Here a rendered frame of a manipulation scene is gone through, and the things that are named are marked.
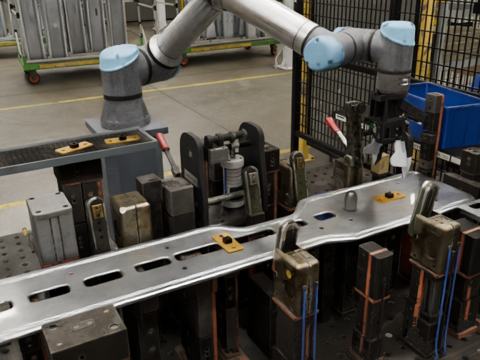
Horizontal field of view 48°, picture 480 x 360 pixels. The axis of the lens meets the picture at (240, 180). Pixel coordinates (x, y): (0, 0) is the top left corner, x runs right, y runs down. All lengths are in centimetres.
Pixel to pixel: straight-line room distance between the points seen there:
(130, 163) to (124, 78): 25
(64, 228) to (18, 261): 70
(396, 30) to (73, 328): 88
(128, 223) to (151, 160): 51
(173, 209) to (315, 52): 48
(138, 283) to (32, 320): 20
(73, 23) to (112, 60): 668
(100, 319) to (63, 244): 28
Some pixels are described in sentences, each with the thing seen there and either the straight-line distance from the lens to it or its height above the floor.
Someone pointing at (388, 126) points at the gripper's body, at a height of 121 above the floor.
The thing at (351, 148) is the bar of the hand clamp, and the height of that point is 110.
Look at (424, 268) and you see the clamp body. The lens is 128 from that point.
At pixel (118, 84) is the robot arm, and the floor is 123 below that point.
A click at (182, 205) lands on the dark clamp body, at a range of 128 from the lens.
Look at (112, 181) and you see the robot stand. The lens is 169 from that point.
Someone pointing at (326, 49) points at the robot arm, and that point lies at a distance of 117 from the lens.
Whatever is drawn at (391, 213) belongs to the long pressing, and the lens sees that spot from 135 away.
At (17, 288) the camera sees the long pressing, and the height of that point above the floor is 100.
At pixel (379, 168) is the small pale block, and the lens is 153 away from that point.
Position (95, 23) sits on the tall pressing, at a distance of 835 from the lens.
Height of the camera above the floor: 158
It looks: 23 degrees down
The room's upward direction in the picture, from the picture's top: 1 degrees counter-clockwise
